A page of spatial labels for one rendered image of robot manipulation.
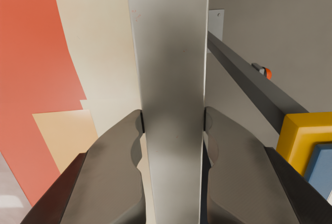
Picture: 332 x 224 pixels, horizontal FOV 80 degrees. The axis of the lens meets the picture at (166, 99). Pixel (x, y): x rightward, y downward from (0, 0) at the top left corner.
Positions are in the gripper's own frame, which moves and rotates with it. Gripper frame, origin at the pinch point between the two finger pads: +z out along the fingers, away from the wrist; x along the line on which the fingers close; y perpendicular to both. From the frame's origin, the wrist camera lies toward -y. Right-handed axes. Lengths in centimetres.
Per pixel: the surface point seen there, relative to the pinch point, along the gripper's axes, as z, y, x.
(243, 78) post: 32.2, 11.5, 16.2
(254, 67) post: 36.2, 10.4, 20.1
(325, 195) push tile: 3.8, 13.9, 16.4
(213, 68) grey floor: 101, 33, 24
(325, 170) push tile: 3.8, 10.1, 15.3
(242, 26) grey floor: 101, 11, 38
